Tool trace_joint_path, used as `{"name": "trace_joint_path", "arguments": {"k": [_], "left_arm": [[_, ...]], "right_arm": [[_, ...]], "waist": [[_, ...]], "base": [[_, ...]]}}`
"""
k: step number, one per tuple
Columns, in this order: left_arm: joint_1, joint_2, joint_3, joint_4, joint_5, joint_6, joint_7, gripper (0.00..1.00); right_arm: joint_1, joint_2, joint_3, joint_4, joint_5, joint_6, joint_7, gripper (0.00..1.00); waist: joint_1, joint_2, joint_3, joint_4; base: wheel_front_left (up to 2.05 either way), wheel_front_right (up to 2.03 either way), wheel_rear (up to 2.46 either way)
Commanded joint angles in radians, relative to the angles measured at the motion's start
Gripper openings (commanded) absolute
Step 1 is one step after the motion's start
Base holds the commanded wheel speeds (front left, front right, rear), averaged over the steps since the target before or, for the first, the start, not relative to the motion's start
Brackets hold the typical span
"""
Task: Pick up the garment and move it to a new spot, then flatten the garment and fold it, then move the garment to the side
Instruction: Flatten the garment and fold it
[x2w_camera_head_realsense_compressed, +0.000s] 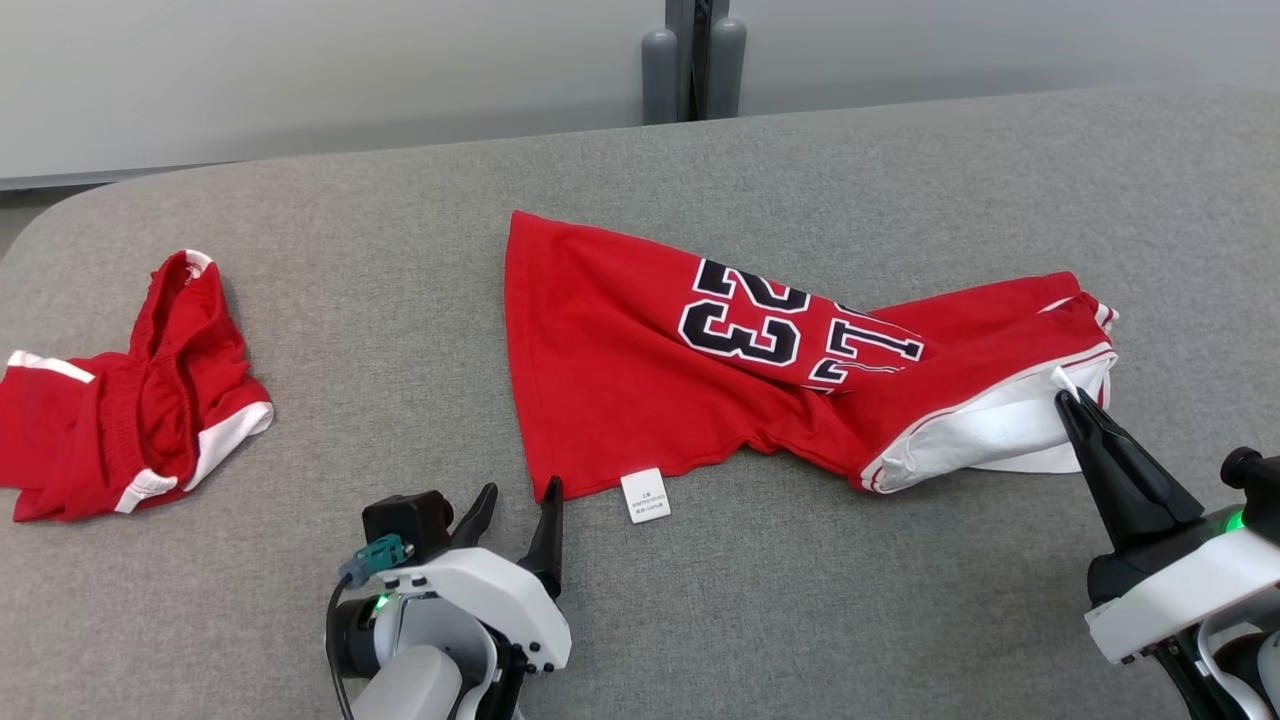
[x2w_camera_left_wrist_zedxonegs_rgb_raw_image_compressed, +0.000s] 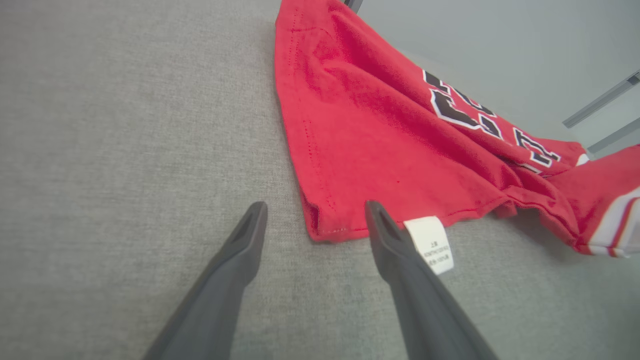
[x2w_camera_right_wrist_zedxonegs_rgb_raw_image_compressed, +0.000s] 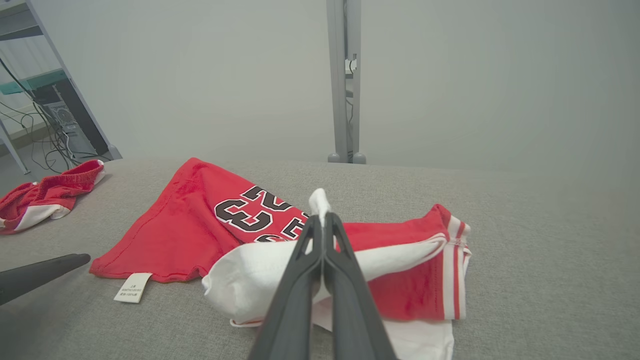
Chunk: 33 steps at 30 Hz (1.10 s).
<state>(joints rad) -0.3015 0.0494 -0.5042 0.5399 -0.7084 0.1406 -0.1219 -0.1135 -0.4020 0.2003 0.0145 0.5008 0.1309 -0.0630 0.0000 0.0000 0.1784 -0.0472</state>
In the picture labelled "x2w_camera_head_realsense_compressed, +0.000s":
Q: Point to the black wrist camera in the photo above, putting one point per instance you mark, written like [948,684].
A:
[400,525]
[1255,480]

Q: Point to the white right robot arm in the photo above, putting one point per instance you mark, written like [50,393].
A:
[1240,680]

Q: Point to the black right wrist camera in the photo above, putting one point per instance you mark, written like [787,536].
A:
[1255,480]

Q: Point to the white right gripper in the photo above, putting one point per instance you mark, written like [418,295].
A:
[1180,590]

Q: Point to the grey partition base rail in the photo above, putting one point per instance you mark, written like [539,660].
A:
[100,178]

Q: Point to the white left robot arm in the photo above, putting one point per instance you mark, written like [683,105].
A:
[420,690]

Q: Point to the red shorts with white stripes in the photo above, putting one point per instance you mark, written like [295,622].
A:
[150,420]

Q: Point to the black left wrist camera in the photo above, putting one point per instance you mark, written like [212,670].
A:
[400,525]

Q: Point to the grey partition joint post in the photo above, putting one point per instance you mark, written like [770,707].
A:
[682,50]

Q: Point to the grey cylindrical partition foot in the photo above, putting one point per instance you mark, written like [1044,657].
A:
[659,80]
[727,70]

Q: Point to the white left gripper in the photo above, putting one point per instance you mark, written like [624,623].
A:
[500,600]

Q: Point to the red number 23 basketball jersey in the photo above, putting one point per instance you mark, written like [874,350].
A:
[600,360]

